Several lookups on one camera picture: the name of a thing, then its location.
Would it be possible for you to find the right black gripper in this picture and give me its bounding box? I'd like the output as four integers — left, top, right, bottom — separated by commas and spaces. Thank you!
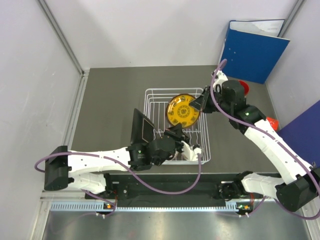
190, 86, 232, 116

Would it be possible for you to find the yellow patterned plate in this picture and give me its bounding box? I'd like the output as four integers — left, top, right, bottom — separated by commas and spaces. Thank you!
165, 93, 200, 129

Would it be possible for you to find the black floral rectangular tray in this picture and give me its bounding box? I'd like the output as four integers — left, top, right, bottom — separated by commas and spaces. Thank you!
130, 108, 155, 147

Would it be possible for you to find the black skull mug red inside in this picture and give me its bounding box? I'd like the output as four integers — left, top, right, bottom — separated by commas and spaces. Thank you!
238, 80, 250, 97

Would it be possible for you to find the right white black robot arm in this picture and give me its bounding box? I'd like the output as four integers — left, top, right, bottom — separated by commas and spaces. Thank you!
189, 80, 320, 213

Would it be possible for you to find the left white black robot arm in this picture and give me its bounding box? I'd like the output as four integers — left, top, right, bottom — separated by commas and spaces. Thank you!
44, 124, 199, 199

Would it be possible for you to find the red cube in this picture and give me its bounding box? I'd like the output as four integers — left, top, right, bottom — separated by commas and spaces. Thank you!
266, 117, 279, 131

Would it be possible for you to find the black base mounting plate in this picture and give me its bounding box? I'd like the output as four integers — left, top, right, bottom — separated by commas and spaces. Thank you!
98, 173, 247, 201

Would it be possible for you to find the dark blue binder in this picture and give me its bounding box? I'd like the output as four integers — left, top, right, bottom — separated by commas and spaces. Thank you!
278, 102, 320, 166

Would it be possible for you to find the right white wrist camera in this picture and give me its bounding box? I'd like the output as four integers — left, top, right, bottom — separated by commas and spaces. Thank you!
211, 70, 229, 88

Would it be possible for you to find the white wire dish rack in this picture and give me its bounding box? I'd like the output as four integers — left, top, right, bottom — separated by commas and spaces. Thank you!
143, 87, 211, 164

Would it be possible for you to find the blue ring binder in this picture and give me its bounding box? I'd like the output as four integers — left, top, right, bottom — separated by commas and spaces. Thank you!
219, 19, 290, 84

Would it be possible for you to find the grey slotted cable duct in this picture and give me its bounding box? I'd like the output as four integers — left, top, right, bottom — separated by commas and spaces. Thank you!
49, 201, 253, 213

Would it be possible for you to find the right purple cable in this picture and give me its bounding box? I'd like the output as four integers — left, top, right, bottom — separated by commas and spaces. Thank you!
210, 58, 320, 221

